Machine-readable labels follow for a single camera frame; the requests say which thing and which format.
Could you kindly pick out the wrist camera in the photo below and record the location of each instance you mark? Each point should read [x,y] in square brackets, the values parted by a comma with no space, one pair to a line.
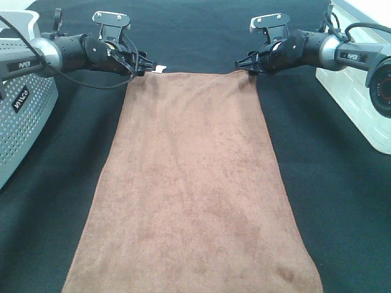
[273,26]
[111,24]

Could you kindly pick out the white towel label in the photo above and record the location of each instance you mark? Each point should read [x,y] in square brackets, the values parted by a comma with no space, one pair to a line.
[159,69]

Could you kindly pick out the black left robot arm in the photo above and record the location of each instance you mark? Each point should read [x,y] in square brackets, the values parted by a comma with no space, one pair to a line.
[48,58]

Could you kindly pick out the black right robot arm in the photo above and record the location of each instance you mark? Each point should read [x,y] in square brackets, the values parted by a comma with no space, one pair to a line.
[325,51]

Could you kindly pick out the grey perforated plastic basket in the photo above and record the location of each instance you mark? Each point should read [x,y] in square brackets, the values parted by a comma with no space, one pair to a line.
[27,101]

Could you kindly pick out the brown towel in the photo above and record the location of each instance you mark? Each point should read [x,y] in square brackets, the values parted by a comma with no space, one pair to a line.
[190,198]

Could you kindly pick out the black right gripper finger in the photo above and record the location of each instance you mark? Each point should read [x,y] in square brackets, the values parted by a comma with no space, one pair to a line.
[248,63]
[252,73]

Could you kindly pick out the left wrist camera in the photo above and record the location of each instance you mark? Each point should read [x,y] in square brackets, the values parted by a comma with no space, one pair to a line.
[111,24]

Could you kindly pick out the white box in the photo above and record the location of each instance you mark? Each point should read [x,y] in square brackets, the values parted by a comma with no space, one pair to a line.
[347,87]

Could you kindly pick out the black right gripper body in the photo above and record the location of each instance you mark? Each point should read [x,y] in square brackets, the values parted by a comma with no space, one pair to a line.
[283,55]

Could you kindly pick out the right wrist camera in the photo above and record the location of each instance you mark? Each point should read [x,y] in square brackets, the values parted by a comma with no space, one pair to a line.
[273,26]

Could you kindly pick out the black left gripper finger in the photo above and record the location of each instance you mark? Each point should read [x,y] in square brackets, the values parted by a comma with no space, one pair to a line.
[145,64]
[138,72]

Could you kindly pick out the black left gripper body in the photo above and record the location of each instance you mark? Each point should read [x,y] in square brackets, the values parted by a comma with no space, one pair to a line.
[105,57]

